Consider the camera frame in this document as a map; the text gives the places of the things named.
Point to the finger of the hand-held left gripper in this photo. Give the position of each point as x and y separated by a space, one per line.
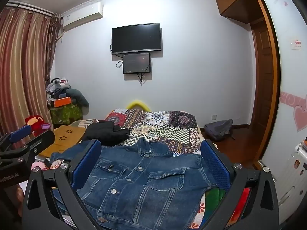
20 133
43 137

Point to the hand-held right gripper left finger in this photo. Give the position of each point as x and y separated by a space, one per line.
87 158

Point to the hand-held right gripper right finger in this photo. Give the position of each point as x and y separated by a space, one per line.
214 163

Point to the blue denim jacket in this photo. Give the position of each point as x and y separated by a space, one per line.
144 184

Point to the pile of folded clothes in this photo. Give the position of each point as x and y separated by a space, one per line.
57 87

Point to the red plush toy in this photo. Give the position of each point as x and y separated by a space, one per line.
34 123

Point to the pink floral cloth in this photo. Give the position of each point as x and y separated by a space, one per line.
40 165

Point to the black garment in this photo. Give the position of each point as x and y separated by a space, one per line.
103 131

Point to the green printed cloth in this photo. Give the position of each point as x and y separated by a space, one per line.
66 113

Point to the grey backpack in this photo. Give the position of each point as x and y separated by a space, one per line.
219 129

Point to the colourful fleece blanket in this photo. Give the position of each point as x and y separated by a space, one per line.
213 197

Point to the orange box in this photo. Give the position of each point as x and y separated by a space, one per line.
62 102

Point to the grey-green bundled garment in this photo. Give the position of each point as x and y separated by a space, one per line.
78 98

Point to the patchwork printed bedspread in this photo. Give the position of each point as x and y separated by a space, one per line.
163 127

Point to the striped red-brown curtain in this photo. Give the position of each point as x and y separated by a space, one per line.
21 64

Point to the yellow curved object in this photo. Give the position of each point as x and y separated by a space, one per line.
136 104

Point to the white suitcase with stickers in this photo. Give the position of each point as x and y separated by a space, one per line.
287 172

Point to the wooden door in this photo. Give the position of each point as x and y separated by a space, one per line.
263 88

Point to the white wardrobe sliding door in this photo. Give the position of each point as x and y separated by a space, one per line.
287 76

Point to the white air conditioner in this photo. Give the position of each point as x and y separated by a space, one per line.
81 16

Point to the red and white sticker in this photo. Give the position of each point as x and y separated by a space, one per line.
297 44

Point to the wooden overhead cabinet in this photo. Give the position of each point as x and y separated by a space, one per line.
235 0

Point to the white wall socket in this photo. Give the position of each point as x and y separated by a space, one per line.
214 117

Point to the small wall monitor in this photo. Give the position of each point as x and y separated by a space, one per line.
136 63

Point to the curtain rail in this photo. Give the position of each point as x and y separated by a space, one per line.
28 8

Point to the large wall television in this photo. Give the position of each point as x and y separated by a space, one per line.
135 38

